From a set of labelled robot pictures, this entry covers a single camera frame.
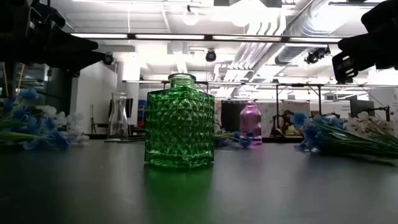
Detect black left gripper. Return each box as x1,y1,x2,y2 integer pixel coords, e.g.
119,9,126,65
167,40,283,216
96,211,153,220
0,30,106,74

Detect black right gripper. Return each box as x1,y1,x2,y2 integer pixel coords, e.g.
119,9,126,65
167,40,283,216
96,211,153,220
331,29,398,84

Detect white artificial flower bunch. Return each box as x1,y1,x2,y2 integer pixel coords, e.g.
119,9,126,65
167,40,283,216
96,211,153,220
346,111,398,147
35,105,91,146

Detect pink ribbed glass vase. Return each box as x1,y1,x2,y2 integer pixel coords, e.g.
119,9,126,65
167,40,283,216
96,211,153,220
239,100,262,146

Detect green faceted glass vase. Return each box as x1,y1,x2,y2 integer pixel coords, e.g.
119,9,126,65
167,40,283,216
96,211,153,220
144,73,216,169

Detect small blue artificial flower bunch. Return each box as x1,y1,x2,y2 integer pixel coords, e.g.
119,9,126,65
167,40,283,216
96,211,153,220
214,129,256,149

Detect clear glass vase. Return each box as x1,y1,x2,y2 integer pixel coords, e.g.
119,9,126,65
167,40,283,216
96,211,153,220
108,92,129,139

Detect black ceiling spotlight cluster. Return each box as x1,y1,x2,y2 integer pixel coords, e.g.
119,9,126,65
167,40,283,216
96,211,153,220
304,45,331,65

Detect black computer monitor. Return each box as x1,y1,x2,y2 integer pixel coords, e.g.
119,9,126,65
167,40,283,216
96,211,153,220
349,98,376,119

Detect blue stacked bins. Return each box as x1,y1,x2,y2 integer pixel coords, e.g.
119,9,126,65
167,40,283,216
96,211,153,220
137,99,147,128

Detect white patterned partition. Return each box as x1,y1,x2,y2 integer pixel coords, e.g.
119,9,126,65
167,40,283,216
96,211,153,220
257,101,312,138

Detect white globe pendant lamp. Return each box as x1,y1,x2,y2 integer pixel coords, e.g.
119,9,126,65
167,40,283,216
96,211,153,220
182,4,200,26

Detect long linear ceiling light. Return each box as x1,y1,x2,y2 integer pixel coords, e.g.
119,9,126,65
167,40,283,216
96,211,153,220
70,32,343,44

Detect black background panel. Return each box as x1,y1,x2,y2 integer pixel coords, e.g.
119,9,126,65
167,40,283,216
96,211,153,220
221,101,240,135

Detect yellow hanging cable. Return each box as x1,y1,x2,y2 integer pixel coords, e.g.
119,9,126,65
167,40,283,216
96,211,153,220
17,63,25,94

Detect black metal frame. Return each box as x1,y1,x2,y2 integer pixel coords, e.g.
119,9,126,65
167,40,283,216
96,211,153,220
123,80,398,138

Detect black wall screen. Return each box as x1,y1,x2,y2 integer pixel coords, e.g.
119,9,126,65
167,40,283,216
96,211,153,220
108,98,134,118

